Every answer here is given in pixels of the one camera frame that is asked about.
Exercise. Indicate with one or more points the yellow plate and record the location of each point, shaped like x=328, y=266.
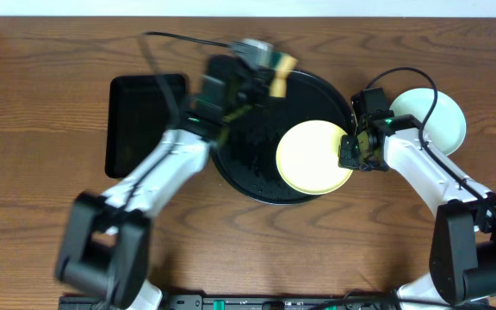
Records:
x=307, y=157

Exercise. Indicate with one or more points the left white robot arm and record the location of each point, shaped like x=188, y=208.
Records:
x=105, y=249

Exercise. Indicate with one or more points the yellow green sponge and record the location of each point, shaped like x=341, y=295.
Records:
x=281, y=64

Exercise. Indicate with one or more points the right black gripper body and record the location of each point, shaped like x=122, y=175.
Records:
x=347, y=151

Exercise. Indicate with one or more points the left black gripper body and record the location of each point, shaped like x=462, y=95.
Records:
x=239, y=80

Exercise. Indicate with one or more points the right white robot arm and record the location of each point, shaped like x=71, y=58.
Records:
x=462, y=263

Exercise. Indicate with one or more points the round black tray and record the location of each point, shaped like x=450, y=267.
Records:
x=247, y=161

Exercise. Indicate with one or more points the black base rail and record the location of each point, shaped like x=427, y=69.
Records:
x=199, y=302

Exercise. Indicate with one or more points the black rectangular tray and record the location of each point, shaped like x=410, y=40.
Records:
x=137, y=118

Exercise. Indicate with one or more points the light green plate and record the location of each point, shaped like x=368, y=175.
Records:
x=447, y=124

